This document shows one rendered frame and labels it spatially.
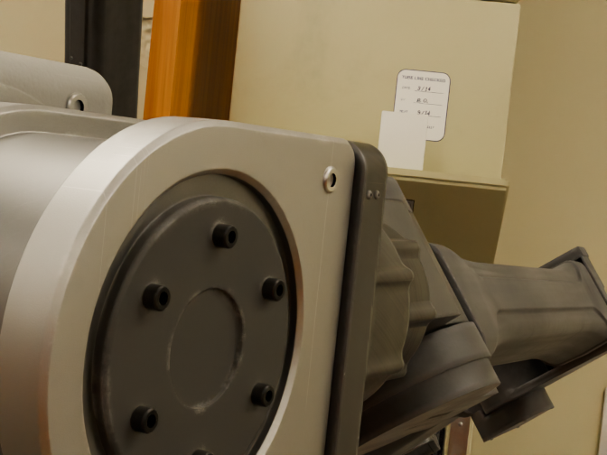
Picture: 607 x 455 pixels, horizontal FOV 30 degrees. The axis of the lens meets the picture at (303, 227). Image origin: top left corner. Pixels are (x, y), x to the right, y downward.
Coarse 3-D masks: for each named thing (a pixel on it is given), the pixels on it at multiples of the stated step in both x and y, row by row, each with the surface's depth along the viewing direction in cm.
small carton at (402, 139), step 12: (384, 120) 122; (396, 120) 122; (408, 120) 122; (420, 120) 122; (384, 132) 122; (396, 132) 122; (408, 132) 122; (420, 132) 122; (384, 144) 122; (396, 144) 122; (408, 144) 122; (420, 144) 122; (384, 156) 122; (396, 156) 122; (408, 156) 122; (420, 156) 122; (408, 168) 122; (420, 168) 122
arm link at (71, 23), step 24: (72, 0) 91; (96, 0) 89; (120, 0) 90; (72, 24) 92; (96, 24) 90; (120, 24) 92; (72, 48) 93; (96, 48) 92; (120, 48) 93; (120, 72) 95; (120, 96) 96
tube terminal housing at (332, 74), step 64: (256, 0) 131; (320, 0) 130; (384, 0) 130; (448, 0) 129; (256, 64) 131; (320, 64) 131; (384, 64) 130; (448, 64) 129; (512, 64) 129; (320, 128) 131; (448, 128) 130
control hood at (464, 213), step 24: (408, 192) 120; (432, 192) 120; (456, 192) 120; (480, 192) 119; (504, 192) 119; (432, 216) 123; (456, 216) 122; (480, 216) 122; (432, 240) 126; (456, 240) 125; (480, 240) 124
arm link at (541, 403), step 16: (528, 400) 83; (544, 400) 84; (464, 416) 88; (480, 416) 87; (496, 416) 85; (512, 416) 83; (528, 416) 83; (416, 432) 96; (432, 432) 99; (480, 432) 88; (496, 432) 86; (384, 448) 102; (400, 448) 101
